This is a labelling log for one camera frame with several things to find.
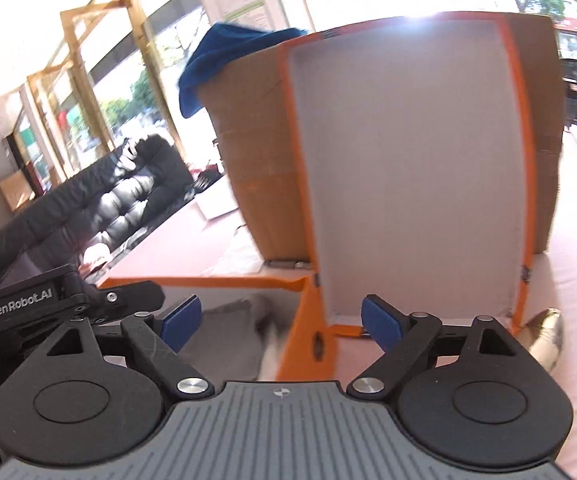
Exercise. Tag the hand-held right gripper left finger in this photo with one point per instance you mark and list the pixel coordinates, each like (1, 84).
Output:
(181, 322)

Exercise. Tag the shiny gold metal object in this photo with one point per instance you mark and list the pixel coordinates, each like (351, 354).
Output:
(545, 337)

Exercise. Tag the small cardboard box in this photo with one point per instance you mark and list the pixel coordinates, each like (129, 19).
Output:
(16, 190)

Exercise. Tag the blue cloth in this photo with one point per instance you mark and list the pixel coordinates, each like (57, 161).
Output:
(218, 60)

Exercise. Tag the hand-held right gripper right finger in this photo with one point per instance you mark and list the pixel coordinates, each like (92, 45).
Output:
(381, 322)

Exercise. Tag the clear plastic wrap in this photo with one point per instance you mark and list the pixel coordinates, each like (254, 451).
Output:
(241, 255)

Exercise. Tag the white blurred object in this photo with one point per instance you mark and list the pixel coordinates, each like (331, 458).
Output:
(271, 345)

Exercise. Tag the brown cardboard box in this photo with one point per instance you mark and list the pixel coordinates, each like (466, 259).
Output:
(253, 160)

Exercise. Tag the black leather sofa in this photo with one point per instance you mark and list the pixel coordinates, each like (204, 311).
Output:
(68, 210)

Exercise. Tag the white box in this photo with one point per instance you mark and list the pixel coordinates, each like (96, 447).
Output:
(216, 205)

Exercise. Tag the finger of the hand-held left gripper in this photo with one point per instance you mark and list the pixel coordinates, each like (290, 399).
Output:
(133, 296)

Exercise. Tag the orange hinged storage box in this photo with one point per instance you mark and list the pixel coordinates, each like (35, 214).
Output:
(408, 170)

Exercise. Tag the wooden frame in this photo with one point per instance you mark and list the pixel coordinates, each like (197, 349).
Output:
(76, 60)

